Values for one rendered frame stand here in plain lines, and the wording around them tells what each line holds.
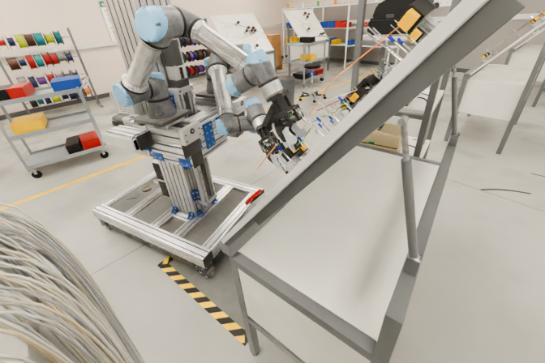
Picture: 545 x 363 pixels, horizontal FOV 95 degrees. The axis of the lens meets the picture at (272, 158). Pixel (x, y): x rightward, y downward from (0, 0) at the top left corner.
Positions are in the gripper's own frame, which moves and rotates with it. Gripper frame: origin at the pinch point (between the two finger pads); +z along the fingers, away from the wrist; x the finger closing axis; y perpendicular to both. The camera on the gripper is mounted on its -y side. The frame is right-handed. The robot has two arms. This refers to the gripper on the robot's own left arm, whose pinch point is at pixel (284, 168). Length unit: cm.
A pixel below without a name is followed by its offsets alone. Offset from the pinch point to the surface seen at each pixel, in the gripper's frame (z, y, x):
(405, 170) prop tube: 24, 38, 33
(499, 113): -5, -242, 204
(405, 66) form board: 13, 65, 35
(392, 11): -61, -37, 86
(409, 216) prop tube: 34, 31, 29
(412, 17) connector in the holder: -3, 46, 49
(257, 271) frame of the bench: 31.9, 8.8, -23.5
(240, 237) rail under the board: 17.9, 6.8, -26.2
